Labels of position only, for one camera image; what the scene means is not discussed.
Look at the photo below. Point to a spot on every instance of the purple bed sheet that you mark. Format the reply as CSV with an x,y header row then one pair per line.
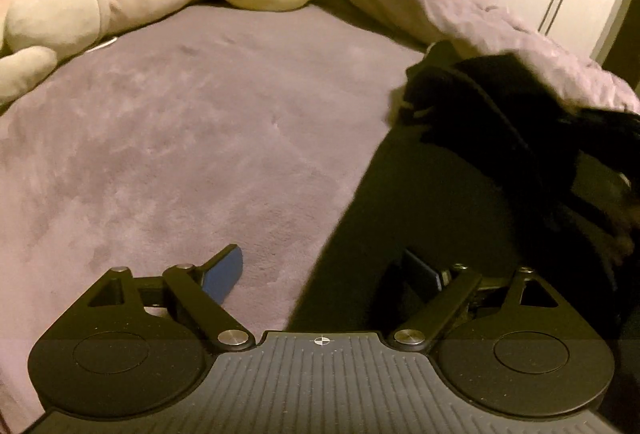
x,y
175,139

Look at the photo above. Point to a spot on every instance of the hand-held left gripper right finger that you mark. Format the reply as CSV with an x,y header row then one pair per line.
x,y
422,273

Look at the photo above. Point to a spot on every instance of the black pants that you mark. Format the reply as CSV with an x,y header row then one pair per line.
x,y
480,114

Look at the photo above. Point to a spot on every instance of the pink plush toy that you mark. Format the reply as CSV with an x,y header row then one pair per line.
x,y
65,9

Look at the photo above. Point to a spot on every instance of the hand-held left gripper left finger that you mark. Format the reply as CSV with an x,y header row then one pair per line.
x,y
225,275

